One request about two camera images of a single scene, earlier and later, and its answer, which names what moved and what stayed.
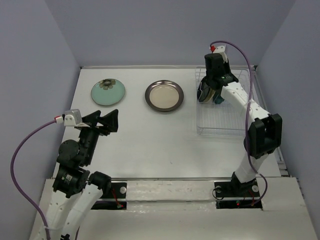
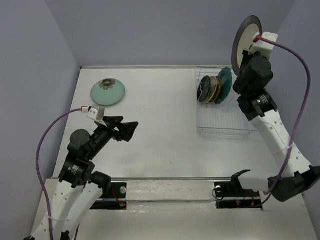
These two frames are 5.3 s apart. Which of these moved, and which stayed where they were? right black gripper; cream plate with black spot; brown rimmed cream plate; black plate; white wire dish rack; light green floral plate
Moved: brown rimmed cream plate; right black gripper
Stayed: black plate; cream plate with black spot; white wire dish rack; light green floral plate
